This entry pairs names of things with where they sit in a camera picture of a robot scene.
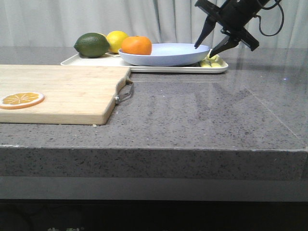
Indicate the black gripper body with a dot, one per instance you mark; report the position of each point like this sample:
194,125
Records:
233,15

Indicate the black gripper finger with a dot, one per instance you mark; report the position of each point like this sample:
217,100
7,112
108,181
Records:
208,27
227,43

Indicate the light blue plate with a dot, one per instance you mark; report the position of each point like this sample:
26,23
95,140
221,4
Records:
168,54

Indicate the orange fruit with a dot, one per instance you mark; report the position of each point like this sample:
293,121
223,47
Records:
138,45

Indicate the cream white tray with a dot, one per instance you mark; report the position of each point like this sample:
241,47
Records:
115,60

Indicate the yellow lemon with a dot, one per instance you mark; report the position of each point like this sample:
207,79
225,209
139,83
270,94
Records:
115,39

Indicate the green lime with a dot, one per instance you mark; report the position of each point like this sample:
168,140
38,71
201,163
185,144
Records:
92,45

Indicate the wooden cutting board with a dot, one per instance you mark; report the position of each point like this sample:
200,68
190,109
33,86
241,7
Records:
81,95

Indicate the white curtain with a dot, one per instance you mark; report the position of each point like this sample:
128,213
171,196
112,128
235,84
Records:
58,23

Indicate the orange slice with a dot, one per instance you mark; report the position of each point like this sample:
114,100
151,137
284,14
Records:
21,100

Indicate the metal cutting board handle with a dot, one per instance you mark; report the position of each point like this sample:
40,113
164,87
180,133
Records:
125,93

